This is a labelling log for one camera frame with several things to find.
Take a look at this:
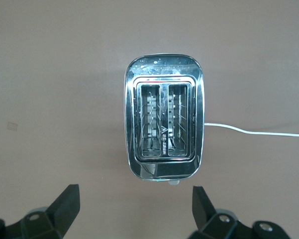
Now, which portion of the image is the white toaster power cord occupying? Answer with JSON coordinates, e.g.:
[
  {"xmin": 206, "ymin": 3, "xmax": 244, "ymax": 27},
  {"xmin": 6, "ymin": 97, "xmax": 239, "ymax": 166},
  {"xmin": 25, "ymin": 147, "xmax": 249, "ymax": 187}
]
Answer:
[{"xmin": 203, "ymin": 122, "xmax": 299, "ymax": 137}]

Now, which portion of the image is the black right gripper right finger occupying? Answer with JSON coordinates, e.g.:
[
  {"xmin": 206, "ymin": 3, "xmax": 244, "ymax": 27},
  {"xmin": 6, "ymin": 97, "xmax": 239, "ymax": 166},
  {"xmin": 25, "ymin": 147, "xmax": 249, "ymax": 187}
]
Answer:
[{"xmin": 189, "ymin": 185, "xmax": 299, "ymax": 239}]

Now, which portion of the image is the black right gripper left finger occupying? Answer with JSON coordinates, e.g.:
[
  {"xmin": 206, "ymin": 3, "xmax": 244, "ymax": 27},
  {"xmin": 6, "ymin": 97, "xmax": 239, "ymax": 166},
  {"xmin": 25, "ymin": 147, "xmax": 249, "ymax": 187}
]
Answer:
[{"xmin": 0, "ymin": 183, "xmax": 80, "ymax": 239}]

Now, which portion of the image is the chrome and beige toaster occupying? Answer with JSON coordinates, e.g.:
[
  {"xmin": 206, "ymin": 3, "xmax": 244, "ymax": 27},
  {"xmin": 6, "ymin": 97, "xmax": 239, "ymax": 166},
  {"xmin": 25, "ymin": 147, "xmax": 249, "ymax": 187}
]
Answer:
[{"xmin": 123, "ymin": 52, "xmax": 205, "ymax": 186}]

